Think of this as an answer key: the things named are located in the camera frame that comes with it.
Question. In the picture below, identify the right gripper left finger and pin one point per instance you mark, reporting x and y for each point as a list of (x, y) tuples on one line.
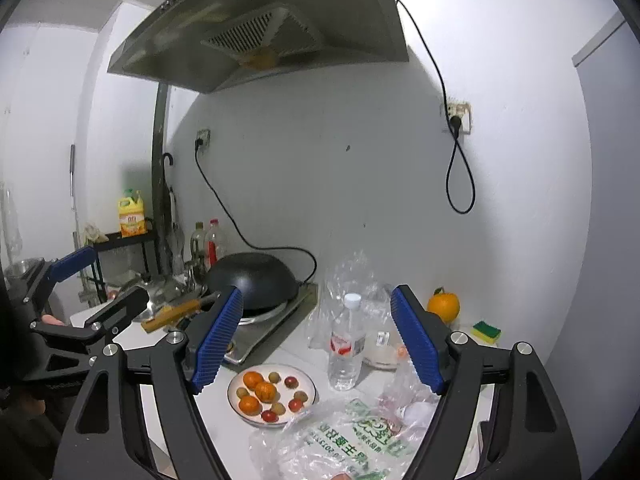
[(209, 333)]

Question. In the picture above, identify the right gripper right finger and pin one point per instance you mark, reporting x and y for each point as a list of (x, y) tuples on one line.
[(425, 337)]

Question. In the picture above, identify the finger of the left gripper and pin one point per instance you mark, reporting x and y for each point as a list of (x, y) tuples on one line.
[(119, 313), (62, 269)]

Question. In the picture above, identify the orange mandarin with dark spot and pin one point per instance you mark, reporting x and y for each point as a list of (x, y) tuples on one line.
[(251, 379)]

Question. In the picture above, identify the small orange mandarin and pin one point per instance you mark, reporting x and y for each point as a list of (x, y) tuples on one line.
[(250, 406)]

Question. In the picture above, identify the large orange mandarin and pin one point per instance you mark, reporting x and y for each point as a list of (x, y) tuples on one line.
[(266, 392)]

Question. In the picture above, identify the red tomato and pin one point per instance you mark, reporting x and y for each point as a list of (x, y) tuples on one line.
[(291, 382), (270, 417), (295, 405)]

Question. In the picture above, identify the orange on back bowl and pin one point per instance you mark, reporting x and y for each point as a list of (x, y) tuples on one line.
[(446, 305)]

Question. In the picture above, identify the silver induction cooker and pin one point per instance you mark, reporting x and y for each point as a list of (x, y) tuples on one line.
[(269, 330)]

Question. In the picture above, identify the white bowl in plastic bag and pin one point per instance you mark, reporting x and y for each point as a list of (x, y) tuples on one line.
[(355, 274)]

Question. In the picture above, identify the yellow green sponge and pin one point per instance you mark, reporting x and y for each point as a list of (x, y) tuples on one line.
[(484, 333)]

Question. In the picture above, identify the crumpled clear plastic bag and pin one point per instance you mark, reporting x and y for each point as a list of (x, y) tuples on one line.
[(406, 401)]

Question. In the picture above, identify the white plate black rim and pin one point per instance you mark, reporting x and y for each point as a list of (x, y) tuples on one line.
[(285, 394)]

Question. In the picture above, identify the clear plastic water bottle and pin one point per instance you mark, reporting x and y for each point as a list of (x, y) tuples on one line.
[(346, 345)]

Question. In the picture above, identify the yellow oil bottle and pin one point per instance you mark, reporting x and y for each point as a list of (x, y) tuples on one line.
[(131, 214)]

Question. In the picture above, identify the black metal rack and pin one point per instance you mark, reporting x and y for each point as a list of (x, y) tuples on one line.
[(117, 261)]

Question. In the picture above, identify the black wok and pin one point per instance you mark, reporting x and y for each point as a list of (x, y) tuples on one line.
[(266, 283)]

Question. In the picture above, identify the red cap sauce bottle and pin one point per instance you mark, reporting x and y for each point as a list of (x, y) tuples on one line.
[(214, 244)]

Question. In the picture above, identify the printed plastic bag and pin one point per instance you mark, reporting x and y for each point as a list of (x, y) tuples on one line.
[(344, 439)]

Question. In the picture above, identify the steel range hood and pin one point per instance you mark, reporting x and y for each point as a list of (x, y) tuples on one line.
[(209, 45)]

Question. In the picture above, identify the white wall socket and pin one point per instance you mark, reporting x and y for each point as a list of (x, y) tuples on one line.
[(458, 115)]

